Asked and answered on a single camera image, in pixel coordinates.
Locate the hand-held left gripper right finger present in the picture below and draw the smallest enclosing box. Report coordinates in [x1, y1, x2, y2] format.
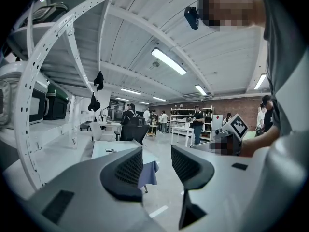
[170, 145, 268, 232]

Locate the black office chair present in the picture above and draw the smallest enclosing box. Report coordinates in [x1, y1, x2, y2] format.
[114, 116, 151, 146]

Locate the white perforated shelf rack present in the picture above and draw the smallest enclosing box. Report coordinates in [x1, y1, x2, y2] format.
[0, 0, 124, 193]

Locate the green-lid black container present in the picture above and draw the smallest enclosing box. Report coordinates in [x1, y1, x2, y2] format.
[43, 85, 70, 121]

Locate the long white bench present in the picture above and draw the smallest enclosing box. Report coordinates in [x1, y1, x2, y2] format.
[0, 123, 97, 200]

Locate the white desk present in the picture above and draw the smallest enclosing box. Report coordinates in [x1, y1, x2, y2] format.
[98, 121, 123, 133]

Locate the group of ceiling light strips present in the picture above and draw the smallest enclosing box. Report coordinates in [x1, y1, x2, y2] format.
[114, 47, 267, 105]

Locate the round wooden table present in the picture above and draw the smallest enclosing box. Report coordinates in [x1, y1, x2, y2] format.
[146, 124, 158, 138]

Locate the blue tablecloth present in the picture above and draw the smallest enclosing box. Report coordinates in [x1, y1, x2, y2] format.
[137, 160, 160, 190]

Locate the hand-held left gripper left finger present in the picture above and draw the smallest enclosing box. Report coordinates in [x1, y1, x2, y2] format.
[25, 146, 169, 232]

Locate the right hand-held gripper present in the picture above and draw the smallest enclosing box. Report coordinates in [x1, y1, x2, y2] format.
[209, 114, 249, 157]

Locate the white cabinet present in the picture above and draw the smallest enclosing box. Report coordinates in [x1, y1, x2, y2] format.
[211, 114, 224, 140]

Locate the black cap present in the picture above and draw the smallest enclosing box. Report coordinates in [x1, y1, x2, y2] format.
[93, 70, 105, 92]
[87, 92, 101, 113]

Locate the person's grey shirt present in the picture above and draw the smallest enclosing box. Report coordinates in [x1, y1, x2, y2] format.
[262, 0, 309, 142]

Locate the black head camera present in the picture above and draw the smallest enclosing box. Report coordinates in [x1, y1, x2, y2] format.
[183, 6, 201, 31]

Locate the white container with black window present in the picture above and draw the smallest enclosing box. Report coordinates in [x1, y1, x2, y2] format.
[0, 61, 50, 130]

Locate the person's right forearm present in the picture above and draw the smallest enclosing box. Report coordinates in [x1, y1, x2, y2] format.
[240, 124, 282, 158]

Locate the white chair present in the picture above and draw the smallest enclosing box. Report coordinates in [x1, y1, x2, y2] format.
[88, 121, 117, 142]

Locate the person's face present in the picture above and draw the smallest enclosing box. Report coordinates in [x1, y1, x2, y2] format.
[197, 0, 266, 31]

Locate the white storage shelf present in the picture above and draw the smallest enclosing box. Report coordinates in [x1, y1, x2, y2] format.
[169, 106, 215, 141]

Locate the white table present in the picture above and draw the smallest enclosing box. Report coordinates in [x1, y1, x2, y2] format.
[170, 126, 195, 147]

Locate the clear plastic bottle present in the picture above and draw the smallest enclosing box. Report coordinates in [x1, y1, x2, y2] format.
[71, 130, 79, 150]

